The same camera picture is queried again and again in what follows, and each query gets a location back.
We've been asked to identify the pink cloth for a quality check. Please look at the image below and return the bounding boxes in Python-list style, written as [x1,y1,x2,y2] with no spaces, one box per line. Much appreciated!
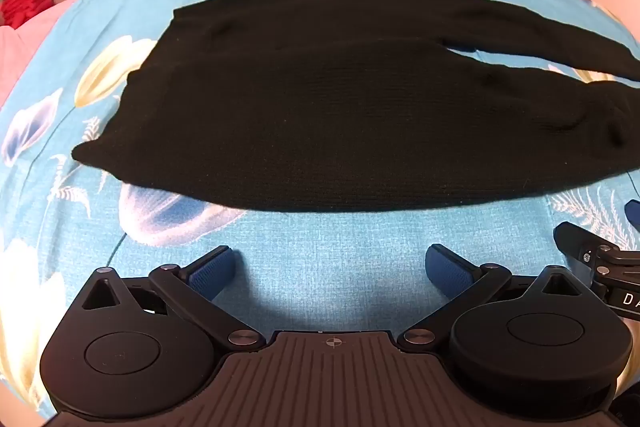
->
[0,0,88,108]

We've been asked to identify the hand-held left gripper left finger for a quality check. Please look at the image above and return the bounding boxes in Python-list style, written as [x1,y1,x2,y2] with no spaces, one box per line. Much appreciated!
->
[80,246,267,351]

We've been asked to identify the blue floral blanket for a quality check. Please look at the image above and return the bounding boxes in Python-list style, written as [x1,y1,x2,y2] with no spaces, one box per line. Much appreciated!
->
[0,0,640,413]

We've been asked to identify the black pants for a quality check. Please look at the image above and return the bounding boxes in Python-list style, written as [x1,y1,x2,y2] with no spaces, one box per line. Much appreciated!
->
[71,0,640,214]

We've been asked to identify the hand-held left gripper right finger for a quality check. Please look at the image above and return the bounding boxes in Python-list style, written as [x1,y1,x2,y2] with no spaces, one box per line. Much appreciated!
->
[397,244,591,351]

